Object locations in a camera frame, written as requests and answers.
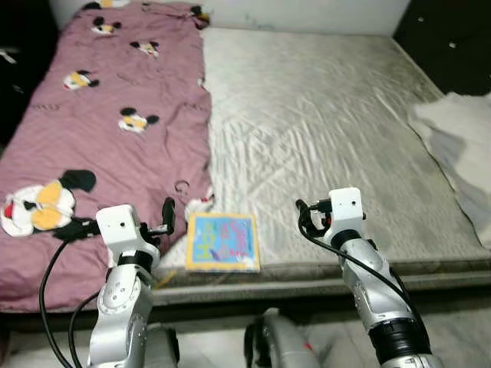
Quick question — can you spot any colourful children's board book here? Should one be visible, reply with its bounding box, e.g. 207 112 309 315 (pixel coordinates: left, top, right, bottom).
185 212 262 274

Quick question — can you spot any pink cartoon mouse quilt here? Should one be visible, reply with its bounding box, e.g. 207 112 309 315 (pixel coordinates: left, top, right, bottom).
0 0 216 314

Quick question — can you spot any white pillow with tree print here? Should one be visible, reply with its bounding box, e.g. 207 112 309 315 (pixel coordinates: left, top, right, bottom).
407 92 491 251

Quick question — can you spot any beige quilted mattress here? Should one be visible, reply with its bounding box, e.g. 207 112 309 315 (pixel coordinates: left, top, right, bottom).
150 27 491 304

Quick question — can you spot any silver left robot leg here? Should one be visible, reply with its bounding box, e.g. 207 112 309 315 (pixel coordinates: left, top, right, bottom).
142 322 182 368

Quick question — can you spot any silver robot leg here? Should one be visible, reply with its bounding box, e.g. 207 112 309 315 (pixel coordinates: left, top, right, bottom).
244 308 324 368
142 322 182 368

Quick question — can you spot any silver right robot leg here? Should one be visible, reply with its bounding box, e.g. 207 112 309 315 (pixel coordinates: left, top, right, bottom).
244 308 324 368

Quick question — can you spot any dark tufted headboard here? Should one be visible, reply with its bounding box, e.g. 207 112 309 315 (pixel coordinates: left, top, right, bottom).
393 0 491 97

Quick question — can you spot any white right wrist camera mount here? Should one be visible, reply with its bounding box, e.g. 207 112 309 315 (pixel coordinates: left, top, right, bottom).
326 188 366 235

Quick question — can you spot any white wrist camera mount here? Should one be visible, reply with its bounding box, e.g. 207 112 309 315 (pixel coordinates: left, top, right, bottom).
96 204 147 258
326 188 366 235

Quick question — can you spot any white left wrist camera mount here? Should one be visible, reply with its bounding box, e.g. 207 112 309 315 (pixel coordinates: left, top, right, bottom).
96 204 147 258

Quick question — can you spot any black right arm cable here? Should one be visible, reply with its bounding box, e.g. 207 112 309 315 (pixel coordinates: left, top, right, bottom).
298 221 420 324

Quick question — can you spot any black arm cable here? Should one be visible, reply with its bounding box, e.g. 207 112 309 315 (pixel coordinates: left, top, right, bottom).
38 232 110 368
298 221 420 324

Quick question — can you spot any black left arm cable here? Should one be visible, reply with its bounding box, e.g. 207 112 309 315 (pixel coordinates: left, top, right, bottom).
38 232 110 368

